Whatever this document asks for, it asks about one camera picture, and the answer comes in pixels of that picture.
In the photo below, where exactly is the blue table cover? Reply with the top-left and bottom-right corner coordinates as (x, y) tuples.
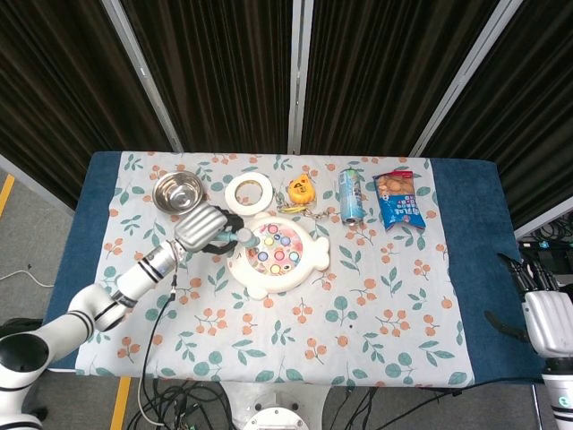
(47, 150), (545, 385)

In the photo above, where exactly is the floral fruit print tablecloth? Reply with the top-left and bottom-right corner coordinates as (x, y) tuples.
(74, 150), (475, 389)

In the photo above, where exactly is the light blue drink can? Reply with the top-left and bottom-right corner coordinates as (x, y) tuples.
(338, 168), (364, 226)

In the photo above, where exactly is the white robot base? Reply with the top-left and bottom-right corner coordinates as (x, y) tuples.
(221, 380), (332, 430)

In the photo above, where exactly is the black equipment box with cables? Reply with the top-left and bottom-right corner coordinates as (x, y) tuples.
(517, 221), (573, 290)

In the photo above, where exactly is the small teal object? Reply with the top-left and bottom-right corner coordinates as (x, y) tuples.
(218, 227), (261, 249)

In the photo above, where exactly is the dark pleated divider panel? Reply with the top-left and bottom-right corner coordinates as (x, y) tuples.
(101, 0), (300, 154)
(288, 0), (523, 157)
(409, 0), (573, 237)
(0, 0), (184, 211)

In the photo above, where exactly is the white tape roll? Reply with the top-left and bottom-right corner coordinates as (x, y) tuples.
(224, 172), (273, 214)

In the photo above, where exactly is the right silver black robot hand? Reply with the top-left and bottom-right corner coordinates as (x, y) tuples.
(484, 253), (573, 359)

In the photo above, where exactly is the braided keychain lanyard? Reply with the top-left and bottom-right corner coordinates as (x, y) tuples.
(273, 190), (332, 220)

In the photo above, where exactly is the stainless steel bowl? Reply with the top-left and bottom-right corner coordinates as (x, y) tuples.
(151, 171), (204, 214)

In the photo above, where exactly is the white fish toy board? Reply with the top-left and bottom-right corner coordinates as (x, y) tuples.
(222, 212), (331, 300)

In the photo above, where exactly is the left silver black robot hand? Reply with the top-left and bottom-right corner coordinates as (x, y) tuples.
(173, 204), (246, 256)

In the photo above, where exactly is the thin white floor cable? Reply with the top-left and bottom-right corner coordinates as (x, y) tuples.
(0, 270), (56, 288)

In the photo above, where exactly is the blue biscuit snack bag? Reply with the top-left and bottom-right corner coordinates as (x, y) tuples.
(372, 170), (426, 233)

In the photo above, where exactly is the black floor cable bundle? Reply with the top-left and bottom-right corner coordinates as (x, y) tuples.
(127, 378), (547, 430)

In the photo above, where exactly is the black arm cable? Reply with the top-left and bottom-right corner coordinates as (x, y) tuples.
(136, 272), (179, 404)

